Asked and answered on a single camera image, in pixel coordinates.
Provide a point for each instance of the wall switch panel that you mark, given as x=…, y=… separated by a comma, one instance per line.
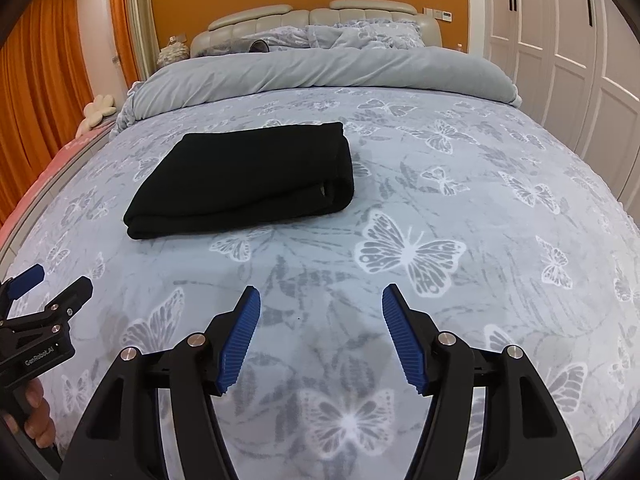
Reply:
x=440, y=15

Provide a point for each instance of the grey patterned pillow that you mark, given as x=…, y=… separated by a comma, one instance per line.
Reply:
x=359, y=34

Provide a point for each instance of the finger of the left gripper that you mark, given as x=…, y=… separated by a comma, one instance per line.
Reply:
x=15, y=288
x=70, y=299

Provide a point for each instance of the butterfly pattern bed sheet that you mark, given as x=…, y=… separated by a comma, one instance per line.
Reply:
x=481, y=218

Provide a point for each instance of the person left hand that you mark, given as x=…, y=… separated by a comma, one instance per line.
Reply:
x=39, y=426

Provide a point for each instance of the white bedside ornament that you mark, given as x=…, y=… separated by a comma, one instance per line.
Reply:
x=175, y=51

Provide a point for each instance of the pink bench cushion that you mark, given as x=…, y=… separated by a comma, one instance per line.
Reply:
x=68, y=162

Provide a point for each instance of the orange curtain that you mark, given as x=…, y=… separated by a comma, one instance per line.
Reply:
x=44, y=88

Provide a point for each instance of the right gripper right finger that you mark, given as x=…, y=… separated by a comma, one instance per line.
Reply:
x=524, y=435

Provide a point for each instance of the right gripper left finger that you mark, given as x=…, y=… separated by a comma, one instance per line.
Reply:
x=119, y=435

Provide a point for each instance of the black pants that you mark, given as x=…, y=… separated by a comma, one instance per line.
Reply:
x=216, y=182

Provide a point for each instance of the white wardrobe doors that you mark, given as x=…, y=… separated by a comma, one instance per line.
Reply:
x=576, y=65

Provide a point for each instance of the beige padded headboard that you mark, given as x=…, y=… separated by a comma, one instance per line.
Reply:
x=221, y=32

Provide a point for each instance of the cream flower plush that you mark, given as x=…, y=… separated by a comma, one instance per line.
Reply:
x=102, y=106

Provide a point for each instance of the grey folded duvet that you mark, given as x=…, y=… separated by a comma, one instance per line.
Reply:
x=211, y=79

